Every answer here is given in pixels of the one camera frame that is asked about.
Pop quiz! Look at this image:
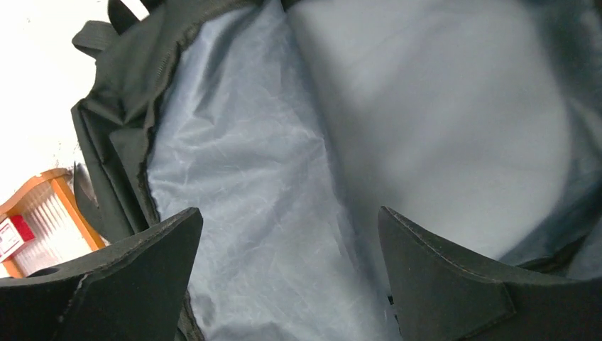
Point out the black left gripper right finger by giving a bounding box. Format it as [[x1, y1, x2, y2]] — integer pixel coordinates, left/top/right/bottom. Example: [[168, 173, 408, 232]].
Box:
[[378, 207, 601, 340]]

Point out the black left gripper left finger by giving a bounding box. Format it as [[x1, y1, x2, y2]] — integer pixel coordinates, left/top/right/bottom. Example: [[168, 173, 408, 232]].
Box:
[[1, 207, 203, 340]]

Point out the black student backpack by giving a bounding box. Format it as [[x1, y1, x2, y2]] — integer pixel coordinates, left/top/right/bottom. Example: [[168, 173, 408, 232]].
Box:
[[72, 1, 601, 340]]

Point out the orange wooden rack shelf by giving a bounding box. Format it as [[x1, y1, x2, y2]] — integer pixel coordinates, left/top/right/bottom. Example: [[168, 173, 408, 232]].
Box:
[[1, 168, 109, 278]]

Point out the white red small box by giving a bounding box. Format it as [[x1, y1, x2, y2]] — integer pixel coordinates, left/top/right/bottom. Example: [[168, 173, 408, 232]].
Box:
[[1, 215, 35, 262]]

